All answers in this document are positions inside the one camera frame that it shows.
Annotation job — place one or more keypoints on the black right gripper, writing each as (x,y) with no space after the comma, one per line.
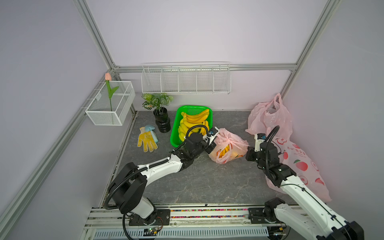
(249,157)

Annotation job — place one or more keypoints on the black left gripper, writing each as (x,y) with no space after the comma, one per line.
(210,147)

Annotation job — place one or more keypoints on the orange-yellow banana bunch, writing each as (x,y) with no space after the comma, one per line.
(228,153)

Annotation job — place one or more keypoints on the pink peach printed bag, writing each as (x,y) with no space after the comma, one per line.
(293,156)

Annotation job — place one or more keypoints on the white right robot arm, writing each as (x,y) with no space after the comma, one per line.
(320,223)

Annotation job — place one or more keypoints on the yellow banana bunch in basket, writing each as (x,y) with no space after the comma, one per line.
(189,121)

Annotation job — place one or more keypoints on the plain pink plastic bag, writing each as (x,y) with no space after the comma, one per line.
(265,116)

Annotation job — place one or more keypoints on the green plastic basket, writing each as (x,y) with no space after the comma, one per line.
(190,110)

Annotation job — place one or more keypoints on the black ceramic vase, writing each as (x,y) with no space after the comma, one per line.
(162,119)

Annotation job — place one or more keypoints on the yellow knitted work glove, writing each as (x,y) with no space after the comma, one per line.
(146,141)

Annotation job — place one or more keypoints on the green variegated artificial plant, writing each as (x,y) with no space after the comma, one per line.
(157,102)

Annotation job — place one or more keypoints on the artificial pink tulip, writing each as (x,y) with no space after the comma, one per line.
(111,91)

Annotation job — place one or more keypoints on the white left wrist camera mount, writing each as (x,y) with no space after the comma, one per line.
(211,135)

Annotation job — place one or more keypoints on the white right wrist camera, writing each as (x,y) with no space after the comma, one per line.
(259,139)

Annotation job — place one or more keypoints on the white wire wall shelf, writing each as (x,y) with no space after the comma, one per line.
(187,78)

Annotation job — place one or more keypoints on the white wire wall basket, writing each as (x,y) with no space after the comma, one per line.
(99,111)

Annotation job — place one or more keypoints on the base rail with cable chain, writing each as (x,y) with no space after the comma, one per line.
(187,222)

